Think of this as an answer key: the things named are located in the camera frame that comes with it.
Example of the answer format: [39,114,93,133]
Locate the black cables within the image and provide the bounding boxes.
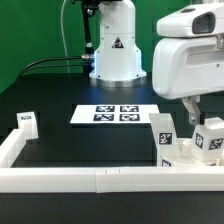
[19,54,96,78]

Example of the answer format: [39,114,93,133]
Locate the white round stool seat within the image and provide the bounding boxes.
[157,138,224,168]

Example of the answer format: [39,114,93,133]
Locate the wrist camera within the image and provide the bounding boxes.
[157,3,224,38]

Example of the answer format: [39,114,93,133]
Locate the white U-shaped fence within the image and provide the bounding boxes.
[0,129,224,193]

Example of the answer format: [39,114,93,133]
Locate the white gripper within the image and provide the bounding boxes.
[152,37,224,126]

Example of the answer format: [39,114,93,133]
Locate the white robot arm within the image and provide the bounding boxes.
[90,0,224,125]

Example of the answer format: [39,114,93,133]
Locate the white marker sheet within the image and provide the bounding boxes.
[70,104,159,124]

